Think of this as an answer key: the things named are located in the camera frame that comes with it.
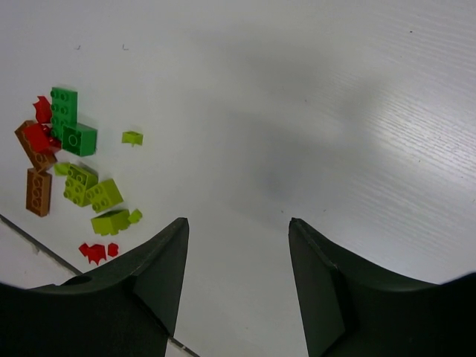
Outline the upper brown lego brick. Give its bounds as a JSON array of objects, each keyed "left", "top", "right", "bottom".
[{"left": 15, "top": 120, "right": 57, "bottom": 173}]

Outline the small lime lego piece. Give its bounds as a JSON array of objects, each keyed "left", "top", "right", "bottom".
[{"left": 121, "top": 131, "right": 144, "bottom": 146}]

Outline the red arch lego piece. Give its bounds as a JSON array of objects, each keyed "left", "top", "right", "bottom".
[{"left": 86, "top": 244, "right": 106, "bottom": 266}]

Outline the lower brown lego brick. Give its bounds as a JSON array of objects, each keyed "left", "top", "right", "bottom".
[{"left": 25, "top": 168, "right": 52, "bottom": 217}]

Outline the dark green square lego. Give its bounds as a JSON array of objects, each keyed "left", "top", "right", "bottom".
[{"left": 62, "top": 123, "right": 97, "bottom": 157}]

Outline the brown lego brick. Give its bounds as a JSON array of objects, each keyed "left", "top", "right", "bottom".
[
  {"left": 25, "top": 168, "right": 52, "bottom": 217},
  {"left": 15, "top": 120, "right": 57, "bottom": 173}
]

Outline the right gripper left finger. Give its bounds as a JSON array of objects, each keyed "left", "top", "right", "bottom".
[{"left": 1, "top": 218, "right": 189, "bottom": 356}]

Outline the lime 2x2 lego brick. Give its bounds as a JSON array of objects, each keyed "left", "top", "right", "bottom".
[{"left": 86, "top": 178, "right": 123, "bottom": 213}]

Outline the small red lego brick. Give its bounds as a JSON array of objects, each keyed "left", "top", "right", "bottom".
[{"left": 107, "top": 242, "right": 119, "bottom": 257}]

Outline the red roof lego piece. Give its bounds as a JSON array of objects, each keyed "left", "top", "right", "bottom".
[{"left": 23, "top": 96, "right": 61, "bottom": 155}]

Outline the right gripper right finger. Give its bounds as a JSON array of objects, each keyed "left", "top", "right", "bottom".
[{"left": 289, "top": 218, "right": 475, "bottom": 356}]

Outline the green 2x4 lego plate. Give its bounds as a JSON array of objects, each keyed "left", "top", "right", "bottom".
[{"left": 51, "top": 87, "right": 77, "bottom": 141}]

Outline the tiny red lego piece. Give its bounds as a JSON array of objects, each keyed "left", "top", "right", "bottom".
[{"left": 79, "top": 243, "right": 89, "bottom": 257}]

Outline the small lime curved piece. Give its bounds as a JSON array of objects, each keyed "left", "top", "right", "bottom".
[{"left": 53, "top": 162, "right": 70, "bottom": 176}]

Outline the lime lego with stud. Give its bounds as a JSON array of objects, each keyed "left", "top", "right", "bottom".
[{"left": 91, "top": 209, "right": 143, "bottom": 236}]

